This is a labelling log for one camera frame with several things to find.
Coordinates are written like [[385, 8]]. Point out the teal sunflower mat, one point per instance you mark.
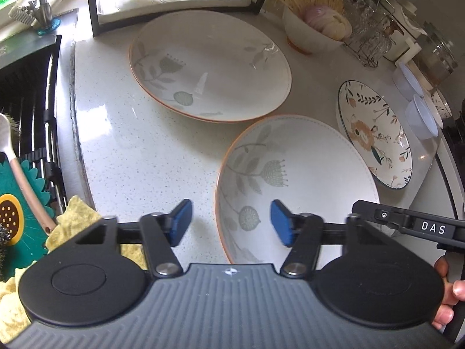
[[23, 240]]

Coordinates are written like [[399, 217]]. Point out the person's right hand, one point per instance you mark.
[[454, 293]]

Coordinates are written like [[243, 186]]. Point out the purple onion half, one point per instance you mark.
[[328, 22]]

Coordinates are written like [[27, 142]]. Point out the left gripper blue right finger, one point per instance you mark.
[[302, 234]]

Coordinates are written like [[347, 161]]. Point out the black sink drain rack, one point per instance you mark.
[[29, 70]]

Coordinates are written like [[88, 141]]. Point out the large floral plate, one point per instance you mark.
[[306, 164], [210, 66]]

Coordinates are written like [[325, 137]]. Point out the white small bowl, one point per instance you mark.
[[421, 119]]

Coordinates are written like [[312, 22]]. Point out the small colourful floral plate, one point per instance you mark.
[[376, 133]]

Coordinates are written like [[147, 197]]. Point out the pale blue plastic cup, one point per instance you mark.
[[406, 82]]

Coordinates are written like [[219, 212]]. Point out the yellow dish cloth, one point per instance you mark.
[[77, 217]]

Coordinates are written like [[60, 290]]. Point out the beige silicone spoon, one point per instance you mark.
[[31, 198]]

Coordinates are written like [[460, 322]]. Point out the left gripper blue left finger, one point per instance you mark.
[[160, 233]]

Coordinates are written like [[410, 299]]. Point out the wire glass holder rack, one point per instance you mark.
[[371, 29]]

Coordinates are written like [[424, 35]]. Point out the chrome sink faucet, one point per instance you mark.
[[38, 15]]

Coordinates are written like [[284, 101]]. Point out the glass jar with lid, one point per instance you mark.
[[435, 60]]

